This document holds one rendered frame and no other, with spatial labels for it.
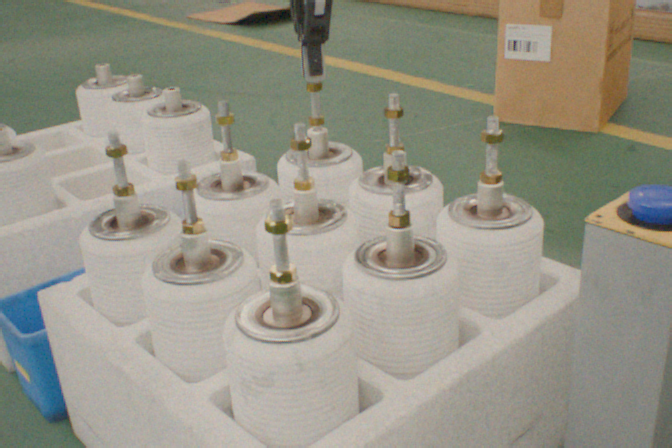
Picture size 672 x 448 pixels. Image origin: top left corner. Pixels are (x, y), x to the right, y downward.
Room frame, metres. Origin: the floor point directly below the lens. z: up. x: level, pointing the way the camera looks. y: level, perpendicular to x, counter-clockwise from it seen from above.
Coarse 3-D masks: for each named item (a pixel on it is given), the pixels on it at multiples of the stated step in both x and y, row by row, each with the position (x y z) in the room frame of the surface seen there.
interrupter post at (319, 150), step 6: (312, 132) 0.79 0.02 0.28; (318, 132) 0.79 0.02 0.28; (324, 132) 0.79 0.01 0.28; (312, 138) 0.79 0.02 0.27; (318, 138) 0.78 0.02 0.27; (324, 138) 0.79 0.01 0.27; (312, 144) 0.79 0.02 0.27; (318, 144) 0.78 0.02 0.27; (324, 144) 0.79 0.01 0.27; (312, 150) 0.79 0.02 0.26; (318, 150) 0.78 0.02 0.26; (324, 150) 0.79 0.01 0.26; (312, 156) 0.79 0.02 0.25; (318, 156) 0.78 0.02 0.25; (324, 156) 0.79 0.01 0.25
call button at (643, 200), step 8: (648, 184) 0.48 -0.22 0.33; (656, 184) 0.48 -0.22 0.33; (632, 192) 0.46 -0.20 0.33; (640, 192) 0.46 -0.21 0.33; (648, 192) 0.46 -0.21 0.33; (656, 192) 0.46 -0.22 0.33; (664, 192) 0.46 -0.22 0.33; (632, 200) 0.46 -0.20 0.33; (640, 200) 0.45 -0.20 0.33; (648, 200) 0.45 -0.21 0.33; (656, 200) 0.45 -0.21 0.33; (664, 200) 0.45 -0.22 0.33; (632, 208) 0.46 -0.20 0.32; (640, 208) 0.45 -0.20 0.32; (648, 208) 0.44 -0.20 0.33; (656, 208) 0.44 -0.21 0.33; (664, 208) 0.44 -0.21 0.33; (640, 216) 0.45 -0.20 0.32; (648, 216) 0.45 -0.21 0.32; (656, 216) 0.44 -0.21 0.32; (664, 216) 0.44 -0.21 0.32
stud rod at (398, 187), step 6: (396, 156) 0.53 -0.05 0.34; (402, 156) 0.54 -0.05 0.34; (396, 162) 0.54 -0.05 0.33; (402, 162) 0.54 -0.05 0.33; (396, 168) 0.53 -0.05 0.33; (402, 168) 0.54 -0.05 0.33; (396, 186) 0.54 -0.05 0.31; (402, 186) 0.54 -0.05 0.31; (396, 192) 0.54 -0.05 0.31; (402, 192) 0.54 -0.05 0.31; (396, 198) 0.54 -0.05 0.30; (402, 198) 0.54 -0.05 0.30; (396, 204) 0.54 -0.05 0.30; (402, 204) 0.54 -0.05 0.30; (396, 210) 0.54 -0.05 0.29; (402, 210) 0.54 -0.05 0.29
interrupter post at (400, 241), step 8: (392, 232) 0.53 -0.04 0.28; (400, 232) 0.53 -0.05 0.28; (408, 232) 0.53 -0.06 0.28; (392, 240) 0.53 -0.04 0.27; (400, 240) 0.53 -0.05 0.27; (408, 240) 0.53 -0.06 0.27; (392, 248) 0.53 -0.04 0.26; (400, 248) 0.53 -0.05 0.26; (408, 248) 0.53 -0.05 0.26; (392, 256) 0.53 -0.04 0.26; (400, 256) 0.53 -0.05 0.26; (408, 256) 0.53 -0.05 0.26
